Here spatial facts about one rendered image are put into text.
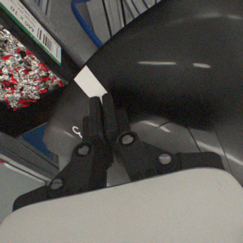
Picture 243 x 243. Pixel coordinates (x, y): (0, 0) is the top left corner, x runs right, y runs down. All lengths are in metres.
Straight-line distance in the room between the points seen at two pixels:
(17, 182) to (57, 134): 1.12
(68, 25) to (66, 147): 1.05
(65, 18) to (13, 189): 1.06
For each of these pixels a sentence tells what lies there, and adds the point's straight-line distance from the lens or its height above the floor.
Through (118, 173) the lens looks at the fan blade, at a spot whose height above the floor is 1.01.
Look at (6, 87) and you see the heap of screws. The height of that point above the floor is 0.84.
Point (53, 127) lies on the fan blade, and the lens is 0.20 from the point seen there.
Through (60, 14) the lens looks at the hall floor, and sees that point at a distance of 1.18.
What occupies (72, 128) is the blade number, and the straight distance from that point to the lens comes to 0.18.
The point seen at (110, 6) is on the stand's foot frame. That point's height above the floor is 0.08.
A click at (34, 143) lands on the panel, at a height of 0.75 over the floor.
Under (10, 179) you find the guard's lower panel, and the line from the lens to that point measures 1.35.
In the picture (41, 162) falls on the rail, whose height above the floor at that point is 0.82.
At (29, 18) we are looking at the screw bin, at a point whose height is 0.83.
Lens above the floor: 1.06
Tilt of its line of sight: 31 degrees down
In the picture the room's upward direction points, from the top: 166 degrees clockwise
